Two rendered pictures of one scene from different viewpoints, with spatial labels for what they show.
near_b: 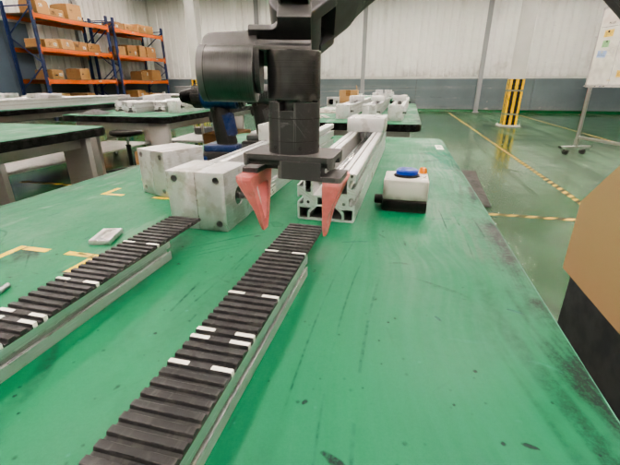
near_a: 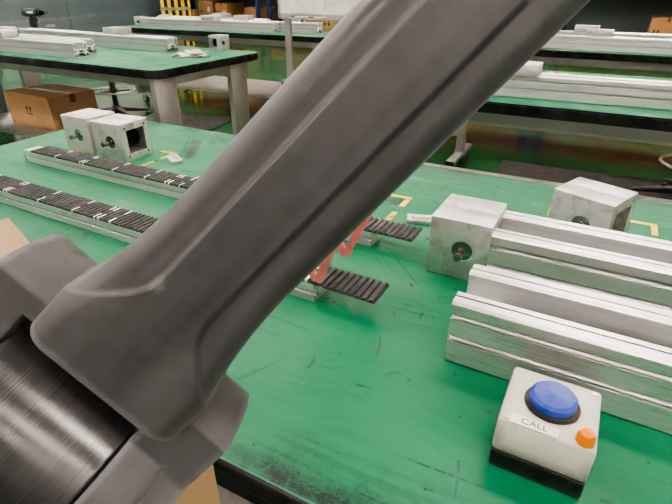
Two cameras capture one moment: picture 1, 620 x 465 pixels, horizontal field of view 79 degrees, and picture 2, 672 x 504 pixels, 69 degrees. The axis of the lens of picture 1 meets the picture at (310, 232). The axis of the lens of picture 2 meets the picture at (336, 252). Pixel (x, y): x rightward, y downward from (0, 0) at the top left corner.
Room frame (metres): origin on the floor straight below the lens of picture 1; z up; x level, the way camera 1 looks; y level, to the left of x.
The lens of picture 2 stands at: (0.59, -0.54, 1.18)
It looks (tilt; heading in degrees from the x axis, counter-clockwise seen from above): 29 degrees down; 104
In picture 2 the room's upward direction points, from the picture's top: straight up
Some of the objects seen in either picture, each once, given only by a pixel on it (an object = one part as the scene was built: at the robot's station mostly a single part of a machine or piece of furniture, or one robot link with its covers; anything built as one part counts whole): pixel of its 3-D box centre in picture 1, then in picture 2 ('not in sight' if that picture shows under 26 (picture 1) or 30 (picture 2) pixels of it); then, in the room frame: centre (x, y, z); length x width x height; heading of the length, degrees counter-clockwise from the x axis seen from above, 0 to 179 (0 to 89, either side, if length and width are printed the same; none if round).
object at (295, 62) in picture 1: (288, 76); not in sight; (0.44, 0.02, 1.01); 0.07 x 0.06 x 0.07; 89
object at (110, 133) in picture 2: not in sight; (118, 138); (-0.26, 0.51, 0.83); 0.11 x 0.10 x 0.10; 79
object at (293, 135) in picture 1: (294, 134); not in sight; (0.44, 0.02, 0.95); 0.10 x 0.07 x 0.07; 75
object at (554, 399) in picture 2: (407, 173); (552, 401); (0.70, -0.18, 0.84); 0.04 x 0.04 x 0.02
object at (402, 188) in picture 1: (400, 190); (546, 420); (0.70, -0.17, 0.81); 0.10 x 0.08 x 0.06; 76
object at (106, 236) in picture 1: (106, 236); (420, 219); (0.53, 0.31, 0.78); 0.05 x 0.03 x 0.01; 4
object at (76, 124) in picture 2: not in sight; (87, 132); (-0.38, 0.55, 0.83); 0.11 x 0.10 x 0.10; 77
